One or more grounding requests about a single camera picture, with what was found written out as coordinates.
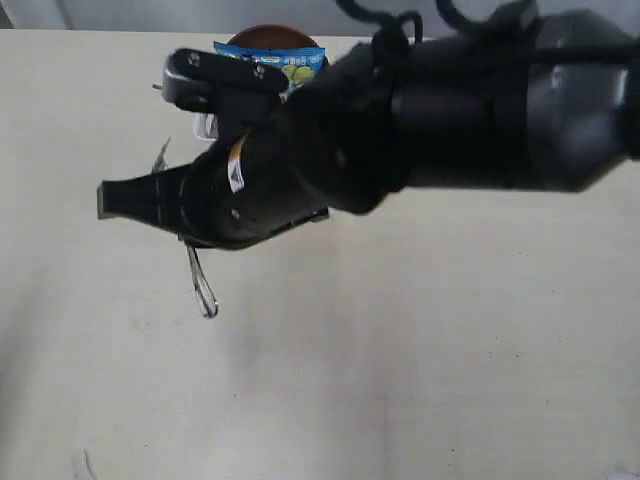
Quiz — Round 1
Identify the silver metal fork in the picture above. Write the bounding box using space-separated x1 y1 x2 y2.
151 138 219 319

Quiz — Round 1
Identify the white perforated plastic basket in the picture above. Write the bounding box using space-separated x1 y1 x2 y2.
193 113 218 142

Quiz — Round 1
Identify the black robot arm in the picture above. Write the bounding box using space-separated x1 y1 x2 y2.
97 1 639 250

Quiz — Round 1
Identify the brown round plate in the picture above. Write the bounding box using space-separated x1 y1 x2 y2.
225 24 319 50

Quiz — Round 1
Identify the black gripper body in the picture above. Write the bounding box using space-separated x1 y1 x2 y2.
97 121 329 250

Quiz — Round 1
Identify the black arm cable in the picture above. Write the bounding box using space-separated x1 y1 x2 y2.
334 0 536 56

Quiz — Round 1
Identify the blue potato chips bag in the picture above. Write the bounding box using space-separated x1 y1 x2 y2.
213 42 325 95

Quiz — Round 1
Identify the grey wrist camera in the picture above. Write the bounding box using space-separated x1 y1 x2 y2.
161 48 289 123

